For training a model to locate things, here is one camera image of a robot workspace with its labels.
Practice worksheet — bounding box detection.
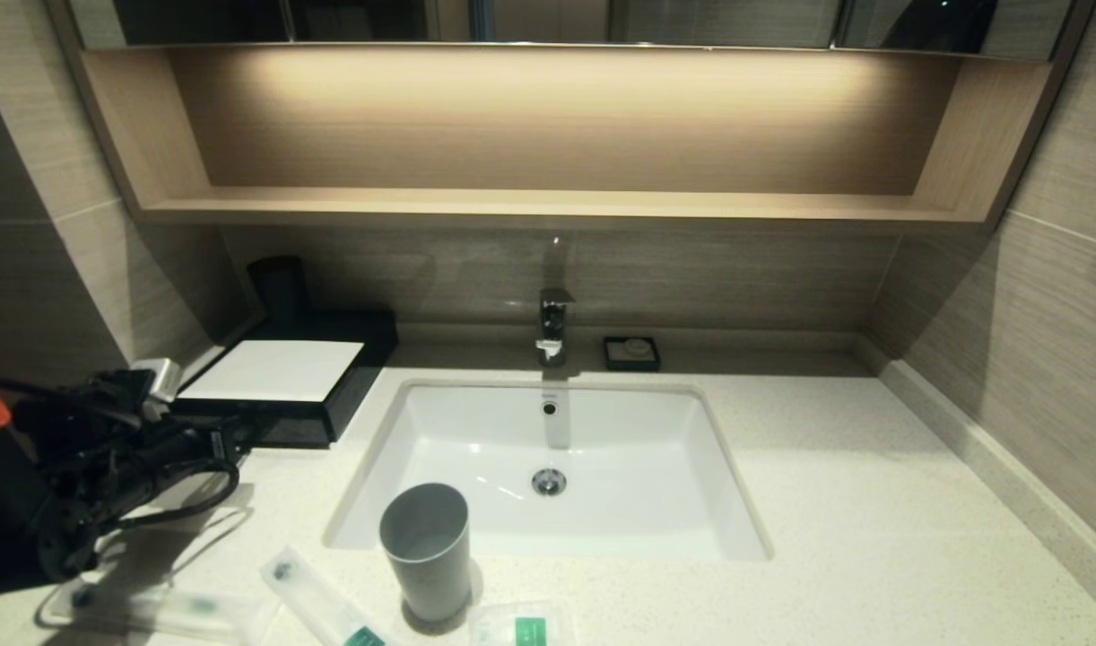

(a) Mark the black drawer amenity box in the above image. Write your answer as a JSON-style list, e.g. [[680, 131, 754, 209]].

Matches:
[[239, 413, 338, 448]]

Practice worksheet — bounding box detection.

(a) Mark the clear toothbrush packet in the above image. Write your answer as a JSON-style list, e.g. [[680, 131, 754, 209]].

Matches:
[[46, 579, 273, 643]]

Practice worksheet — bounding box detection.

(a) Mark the white board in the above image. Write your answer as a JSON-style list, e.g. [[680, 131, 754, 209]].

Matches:
[[180, 341, 367, 403]]

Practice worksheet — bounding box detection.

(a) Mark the black amenity box housing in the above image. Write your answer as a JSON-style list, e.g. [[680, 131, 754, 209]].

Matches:
[[167, 310, 401, 450]]

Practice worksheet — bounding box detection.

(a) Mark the black cylindrical cup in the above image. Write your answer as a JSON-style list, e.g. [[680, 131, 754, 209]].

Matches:
[[248, 257, 314, 328]]

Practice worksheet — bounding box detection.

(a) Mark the toothbrush packet with green label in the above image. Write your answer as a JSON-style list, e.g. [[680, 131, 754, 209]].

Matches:
[[261, 546, 396, 646]]

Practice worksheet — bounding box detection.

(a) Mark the grey plastic cup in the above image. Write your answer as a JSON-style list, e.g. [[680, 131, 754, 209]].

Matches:
[[379, 483, 473, 622]]

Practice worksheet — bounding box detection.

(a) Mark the packet with green square label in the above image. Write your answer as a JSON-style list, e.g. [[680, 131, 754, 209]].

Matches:
[[470, 599, 578, 646]]

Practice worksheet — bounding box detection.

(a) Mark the chrome faucet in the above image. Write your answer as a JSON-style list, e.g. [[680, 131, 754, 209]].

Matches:
[[536, 288, 577, 369]]

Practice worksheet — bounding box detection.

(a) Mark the black soap dish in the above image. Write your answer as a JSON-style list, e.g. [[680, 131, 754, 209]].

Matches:
[[603, 337, 662, 373]]

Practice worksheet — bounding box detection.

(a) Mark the white sink basin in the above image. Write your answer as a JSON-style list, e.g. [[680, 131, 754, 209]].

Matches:
[[324, 380, 773, 563]]

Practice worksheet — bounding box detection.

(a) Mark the mirror cabinet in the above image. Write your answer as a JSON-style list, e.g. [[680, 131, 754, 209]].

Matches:
[[71, 0, 1074, 62]]

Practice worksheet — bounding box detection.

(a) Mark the black cable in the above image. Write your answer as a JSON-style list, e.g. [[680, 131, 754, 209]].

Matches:
[[109, 458, 242, 532]]

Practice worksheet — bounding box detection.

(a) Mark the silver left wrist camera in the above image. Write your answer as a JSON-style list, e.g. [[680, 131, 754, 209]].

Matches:
[[131, 357, 184, 406]]

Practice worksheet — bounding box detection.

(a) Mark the wooden wall shelf niche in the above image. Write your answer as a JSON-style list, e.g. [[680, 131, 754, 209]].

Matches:
[[50, 43, 1092, 234]]

